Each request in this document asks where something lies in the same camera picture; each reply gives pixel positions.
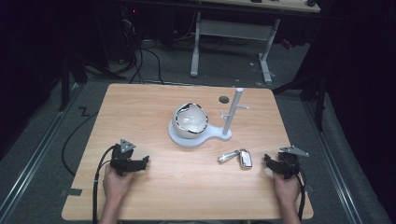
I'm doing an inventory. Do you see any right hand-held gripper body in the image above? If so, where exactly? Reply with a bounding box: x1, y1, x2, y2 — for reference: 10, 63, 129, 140
278, 145, 310, 180

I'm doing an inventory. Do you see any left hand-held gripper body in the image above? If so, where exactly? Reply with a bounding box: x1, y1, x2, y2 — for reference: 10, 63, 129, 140
109, 138, 137, 177

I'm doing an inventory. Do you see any person's right hand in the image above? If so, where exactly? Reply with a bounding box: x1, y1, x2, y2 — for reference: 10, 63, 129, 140
273, 171, 302, 205

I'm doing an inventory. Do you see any person's left hand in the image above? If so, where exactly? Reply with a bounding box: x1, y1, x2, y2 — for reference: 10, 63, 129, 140
102, 163, 135, 203

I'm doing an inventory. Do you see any silver car key fob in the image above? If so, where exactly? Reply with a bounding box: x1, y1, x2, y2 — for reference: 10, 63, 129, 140
238, 148, 254, 170

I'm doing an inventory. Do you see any white egg-shaped bowl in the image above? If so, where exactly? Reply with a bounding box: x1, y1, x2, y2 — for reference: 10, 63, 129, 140
171, 103, 209, 140

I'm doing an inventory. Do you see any grey tape strip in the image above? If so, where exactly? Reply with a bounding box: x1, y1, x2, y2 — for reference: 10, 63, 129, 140
59, 188, 84, 198

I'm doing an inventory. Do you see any white stand with pegs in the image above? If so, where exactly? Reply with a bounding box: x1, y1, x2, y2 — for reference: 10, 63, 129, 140
167, 87, 250, 147

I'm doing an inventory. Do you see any black metal stand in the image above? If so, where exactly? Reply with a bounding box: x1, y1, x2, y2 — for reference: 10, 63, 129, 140
57, 55, 90, 112
272, 71, 329, 133

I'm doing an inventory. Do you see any white-legged desk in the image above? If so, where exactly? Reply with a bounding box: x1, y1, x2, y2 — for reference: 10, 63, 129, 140
190, 0, 321, 85

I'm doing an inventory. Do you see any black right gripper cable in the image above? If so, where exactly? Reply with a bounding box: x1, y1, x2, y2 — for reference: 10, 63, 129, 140
292, 165, 308, 222

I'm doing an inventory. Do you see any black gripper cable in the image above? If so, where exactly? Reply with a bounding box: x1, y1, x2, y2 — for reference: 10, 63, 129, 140
92, 145, 117, 224
292, 165, 308, 222

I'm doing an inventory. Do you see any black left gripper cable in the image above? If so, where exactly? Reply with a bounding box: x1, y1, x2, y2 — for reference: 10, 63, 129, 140
92, 145, 117, 224

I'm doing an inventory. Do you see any silver key ring pendant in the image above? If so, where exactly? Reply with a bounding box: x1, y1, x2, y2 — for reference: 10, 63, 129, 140
217, 149, 241, 164

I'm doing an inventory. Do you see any black floor cable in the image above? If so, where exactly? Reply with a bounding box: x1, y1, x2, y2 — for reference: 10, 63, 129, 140
61, 106, 99, 177

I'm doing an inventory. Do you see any bundle of black cables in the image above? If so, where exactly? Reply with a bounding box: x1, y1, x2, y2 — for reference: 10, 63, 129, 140
109, 8, 165, 86

